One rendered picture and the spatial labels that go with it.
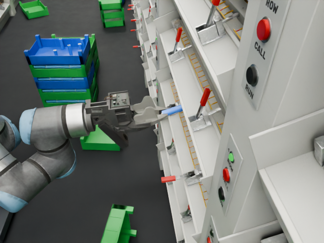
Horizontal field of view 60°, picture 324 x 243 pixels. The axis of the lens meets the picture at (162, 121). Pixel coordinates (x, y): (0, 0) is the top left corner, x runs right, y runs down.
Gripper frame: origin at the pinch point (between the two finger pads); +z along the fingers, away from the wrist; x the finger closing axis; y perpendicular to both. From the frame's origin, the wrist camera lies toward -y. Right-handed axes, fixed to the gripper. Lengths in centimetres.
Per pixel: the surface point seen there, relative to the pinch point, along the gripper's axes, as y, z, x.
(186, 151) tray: -7.4, 5.2, -8.0
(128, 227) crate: -56, -17, -2
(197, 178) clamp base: -6.3, 5.7, -18.2
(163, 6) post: 19.2, 5.3, 27.2
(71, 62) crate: -25, -38, 80
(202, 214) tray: -7.6, 4.8, -27.1
